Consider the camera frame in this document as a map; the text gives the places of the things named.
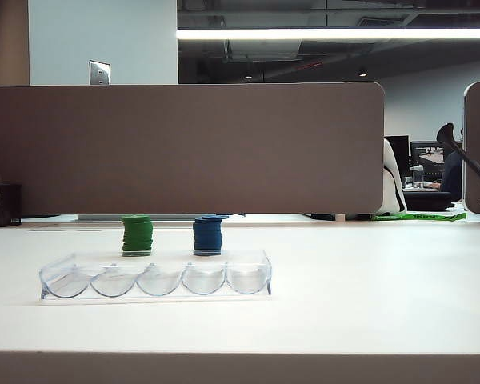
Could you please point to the black partition foot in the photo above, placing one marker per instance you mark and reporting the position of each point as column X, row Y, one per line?
column 323, row 216

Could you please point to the blue 50 poker chip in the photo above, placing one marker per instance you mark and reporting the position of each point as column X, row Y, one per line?
column 216, row 217

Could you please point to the green poker chip stack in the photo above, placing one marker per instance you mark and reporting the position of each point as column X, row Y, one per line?
column 137, row 236

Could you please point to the green tape strip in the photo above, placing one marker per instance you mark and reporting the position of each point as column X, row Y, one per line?
column 420, row 216

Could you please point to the dark background desk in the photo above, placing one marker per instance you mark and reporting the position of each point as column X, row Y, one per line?
column 428, row 200

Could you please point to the brown foreground ledge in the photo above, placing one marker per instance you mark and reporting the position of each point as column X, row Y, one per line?
column 240, row 368

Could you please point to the metal wall switch plate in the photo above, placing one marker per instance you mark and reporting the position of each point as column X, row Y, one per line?
column 100, row 73

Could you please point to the seated person in blue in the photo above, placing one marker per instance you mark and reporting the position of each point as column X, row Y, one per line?
column 452, row 174

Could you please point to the black computer monitor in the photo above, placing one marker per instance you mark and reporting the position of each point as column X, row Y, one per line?
column 428, row 154
column 400, row 150

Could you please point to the long ceiling light strip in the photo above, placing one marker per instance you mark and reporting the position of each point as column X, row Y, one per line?
column 324, row 33

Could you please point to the wide brown desk partition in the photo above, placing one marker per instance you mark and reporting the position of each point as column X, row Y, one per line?
column 184, row 148

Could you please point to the clear plastic chip tray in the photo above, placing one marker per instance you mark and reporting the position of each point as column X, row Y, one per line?
column 104, row 286

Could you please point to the blue poker chip stack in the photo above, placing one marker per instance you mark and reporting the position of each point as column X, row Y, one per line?
column 207, row 238

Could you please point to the white chair back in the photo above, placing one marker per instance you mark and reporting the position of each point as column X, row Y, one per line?
column 393, row 188

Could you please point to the clear water bottle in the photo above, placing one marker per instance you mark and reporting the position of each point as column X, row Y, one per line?
column 417, row 176

